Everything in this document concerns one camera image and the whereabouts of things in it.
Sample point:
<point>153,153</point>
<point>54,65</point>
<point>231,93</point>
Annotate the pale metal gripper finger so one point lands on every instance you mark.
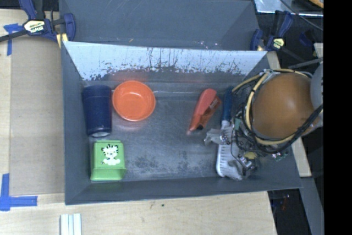
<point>215,137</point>
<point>238,169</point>

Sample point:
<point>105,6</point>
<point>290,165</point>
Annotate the orange stapler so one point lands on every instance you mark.
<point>203,107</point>

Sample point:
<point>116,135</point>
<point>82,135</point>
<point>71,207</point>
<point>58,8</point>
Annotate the grey metal bin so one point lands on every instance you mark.
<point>170,151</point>

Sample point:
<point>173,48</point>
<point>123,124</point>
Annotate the orange bowl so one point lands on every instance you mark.
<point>134,101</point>

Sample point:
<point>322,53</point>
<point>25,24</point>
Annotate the green box with tiger print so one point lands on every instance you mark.
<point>107,162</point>

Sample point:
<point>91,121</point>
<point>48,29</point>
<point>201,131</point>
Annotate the dark blue cup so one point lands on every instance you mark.
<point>96,110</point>

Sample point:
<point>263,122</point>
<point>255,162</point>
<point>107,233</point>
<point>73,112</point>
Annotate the pale wood board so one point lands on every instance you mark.
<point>35,118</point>

